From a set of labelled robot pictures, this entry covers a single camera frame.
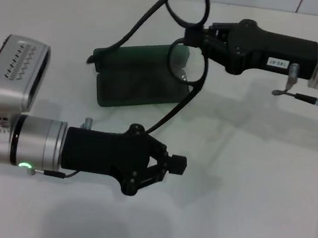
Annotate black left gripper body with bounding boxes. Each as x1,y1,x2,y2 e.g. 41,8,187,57
57,113,160,200

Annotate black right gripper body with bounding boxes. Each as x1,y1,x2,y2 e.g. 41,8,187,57
222,15,318,87

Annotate black glasses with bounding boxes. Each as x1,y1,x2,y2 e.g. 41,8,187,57
77,0,219,142

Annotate green glasses case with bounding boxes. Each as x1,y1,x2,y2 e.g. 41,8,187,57
85,33,196,119

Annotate left arm gripper cable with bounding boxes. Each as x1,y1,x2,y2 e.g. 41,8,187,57
25,110,95,185

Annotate arm gripper cable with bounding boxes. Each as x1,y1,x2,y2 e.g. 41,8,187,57
25,110,95,185
269,60,318,113

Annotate right arm gripper cable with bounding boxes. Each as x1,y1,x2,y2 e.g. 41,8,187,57
269,60,318,113

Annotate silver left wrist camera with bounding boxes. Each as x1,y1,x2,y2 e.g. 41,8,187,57
0,32,54,138

